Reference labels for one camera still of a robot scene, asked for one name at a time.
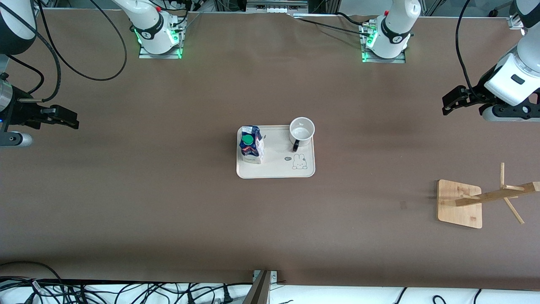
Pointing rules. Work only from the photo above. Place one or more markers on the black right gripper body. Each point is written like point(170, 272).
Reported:
point(20, 112)

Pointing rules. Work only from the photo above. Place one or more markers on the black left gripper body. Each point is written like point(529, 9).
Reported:
point(479, 95)

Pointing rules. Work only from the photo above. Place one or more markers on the blue milk carton green cap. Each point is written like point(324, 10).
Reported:
point(249, 145)

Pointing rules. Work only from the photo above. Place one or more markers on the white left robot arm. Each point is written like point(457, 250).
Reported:
point(396, 25)

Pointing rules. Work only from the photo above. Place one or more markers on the wooden cup rack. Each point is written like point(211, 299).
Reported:
point(460, 207)

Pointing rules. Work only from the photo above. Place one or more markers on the cream rabbit print tray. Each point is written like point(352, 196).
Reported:
point(278, 164)

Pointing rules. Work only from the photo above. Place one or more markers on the grey aluminium profile bar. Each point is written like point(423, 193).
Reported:
point(259, 291)

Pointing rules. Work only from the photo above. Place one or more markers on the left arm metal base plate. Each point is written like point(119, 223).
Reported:
point(400, 60)

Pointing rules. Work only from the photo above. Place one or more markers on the small aluminium corner bracket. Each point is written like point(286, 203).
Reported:
point(515, 22)

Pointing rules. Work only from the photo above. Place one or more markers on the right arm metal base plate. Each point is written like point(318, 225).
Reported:
point(145, 52)

